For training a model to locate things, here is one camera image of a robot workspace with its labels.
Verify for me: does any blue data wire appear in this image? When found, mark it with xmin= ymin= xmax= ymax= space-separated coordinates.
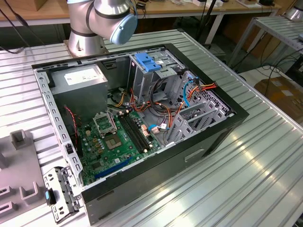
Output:
xmin=183 ymin=75 xmax=199 ymax=108

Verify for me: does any orange red power wire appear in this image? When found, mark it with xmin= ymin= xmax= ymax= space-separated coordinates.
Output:
xmin=188 ymin=81 xmax=218 ymax=101

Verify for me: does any grey metal disk bay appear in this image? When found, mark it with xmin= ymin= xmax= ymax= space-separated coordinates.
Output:
xmin=164 ymin=70 xmax=235 ymax=147

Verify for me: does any black RAM slot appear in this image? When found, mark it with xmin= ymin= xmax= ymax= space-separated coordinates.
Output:
xmin=118 ymin=115 xmax=144 ymax=153
xmin=123 ymin=113 xmax=150 ymax=150
xmin=121 ymin=114 xmax=147 ymax=152
xmin=126 ymin=113 xmax=152 ymax=149

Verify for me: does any grey optical drive cage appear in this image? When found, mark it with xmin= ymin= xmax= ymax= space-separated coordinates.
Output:
xmin=127 ymin=48 xmax=187 ymax=106

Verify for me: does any CPU socket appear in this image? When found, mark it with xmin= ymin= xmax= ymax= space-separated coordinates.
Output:
xmin=104 ymin=132 xmax=124 ymax=151

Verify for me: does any green motherboard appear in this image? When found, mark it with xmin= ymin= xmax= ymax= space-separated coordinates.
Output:
xmin=77 ymin=110 xmax=164 ymax=186

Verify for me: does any blue plastic drive latch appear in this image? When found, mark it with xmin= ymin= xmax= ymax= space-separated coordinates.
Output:
xmin=134 ymin=52 xmax=162 ymax=73

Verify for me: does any metal socket cover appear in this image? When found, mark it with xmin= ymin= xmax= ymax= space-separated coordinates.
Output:
xmin=92 ymin=111 xmax=118 ymax=138

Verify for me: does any black open PC case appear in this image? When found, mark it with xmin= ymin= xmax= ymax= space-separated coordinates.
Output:
xmin=31 ymin=43 xmax=250 ymax=226

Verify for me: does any blue expansion slot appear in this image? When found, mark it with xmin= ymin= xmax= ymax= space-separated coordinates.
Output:
xmin=94 ymin=157 xmax=133 ymax=180

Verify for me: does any grey power supply unit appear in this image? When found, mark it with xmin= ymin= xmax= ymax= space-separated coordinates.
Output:
xmin=48 ymin=63 xmax=109 ymax=123

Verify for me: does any wooden desk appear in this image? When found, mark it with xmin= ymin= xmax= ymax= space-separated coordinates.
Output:
xmin=0 ymin=0 xmax=284 ymax=28

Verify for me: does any black stand pole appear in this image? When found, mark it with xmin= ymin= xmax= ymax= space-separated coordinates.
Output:
xmin=197 ymin=0 xmax=218 ymax=45

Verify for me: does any black latch with blue tab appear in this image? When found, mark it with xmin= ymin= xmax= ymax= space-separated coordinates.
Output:
xmin=44 ymin=188 xmax=58 ymax=205

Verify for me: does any large brown cardboard box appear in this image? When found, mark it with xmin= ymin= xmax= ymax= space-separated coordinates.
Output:
xmin=254 ymin=75 xmax=303 ymax=130

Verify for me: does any grey part rack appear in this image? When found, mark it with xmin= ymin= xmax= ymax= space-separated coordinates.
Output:
xmin=0 ymin=129 xmax=49 ymax=223

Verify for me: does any metal slat side table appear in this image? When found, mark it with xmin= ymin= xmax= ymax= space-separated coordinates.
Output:
xmin=228 ymin=15 xmax=303 ymax=69

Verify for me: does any red orange wire bundle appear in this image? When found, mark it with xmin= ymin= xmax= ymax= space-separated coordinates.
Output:
xmin=129 ymin=87 xmax=187 ymax=133

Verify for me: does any blue wire with white plug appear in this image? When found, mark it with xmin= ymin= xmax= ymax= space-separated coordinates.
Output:
xmin=147 ymin=122 xmax=171 ymax=135

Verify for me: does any yellow orange wire bundle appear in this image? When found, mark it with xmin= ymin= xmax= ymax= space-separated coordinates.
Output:
xmin=107 ymin=87 xmax=130 ymax=108

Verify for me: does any red black fan wire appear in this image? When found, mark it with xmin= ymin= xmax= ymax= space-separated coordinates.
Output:
xmin=63 ymin=105 xmax=80 ymax=152

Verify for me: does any grey card retention bracket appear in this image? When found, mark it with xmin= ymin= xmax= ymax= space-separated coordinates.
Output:
xmin=42 ymin=166 xmax=82 ymax=224

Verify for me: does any black cable with metal plug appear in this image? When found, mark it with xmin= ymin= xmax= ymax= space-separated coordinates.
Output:
xmin=0 ymin=46 xmax=26 ymax=54

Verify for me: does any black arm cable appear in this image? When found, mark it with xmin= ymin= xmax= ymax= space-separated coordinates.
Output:
xmin=0 ymin=0 xmax=45 ymax=47

